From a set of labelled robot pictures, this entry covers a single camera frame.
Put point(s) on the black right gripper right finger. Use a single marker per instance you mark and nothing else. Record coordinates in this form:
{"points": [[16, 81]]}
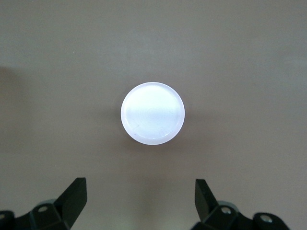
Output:
{"points": [[206, 203]]}

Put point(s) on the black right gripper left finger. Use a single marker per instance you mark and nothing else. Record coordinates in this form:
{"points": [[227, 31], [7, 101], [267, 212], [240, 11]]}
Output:
{"points": [[69, 203]]}

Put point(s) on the pink round plate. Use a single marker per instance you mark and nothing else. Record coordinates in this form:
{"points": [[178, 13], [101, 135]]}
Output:
{"points": [[152, 113]]}

